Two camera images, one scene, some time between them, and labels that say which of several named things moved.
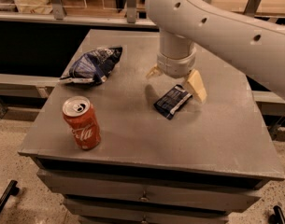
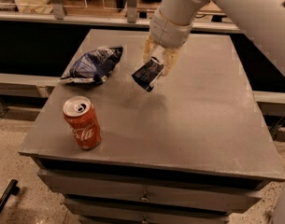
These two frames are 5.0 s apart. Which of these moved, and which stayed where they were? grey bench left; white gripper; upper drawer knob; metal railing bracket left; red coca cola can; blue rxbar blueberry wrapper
Moved: blue rxbar blueberry wrapper; white gripper
Stayed: upper drawer knob; metal railing bracket left; red coca cola can; grey bench left
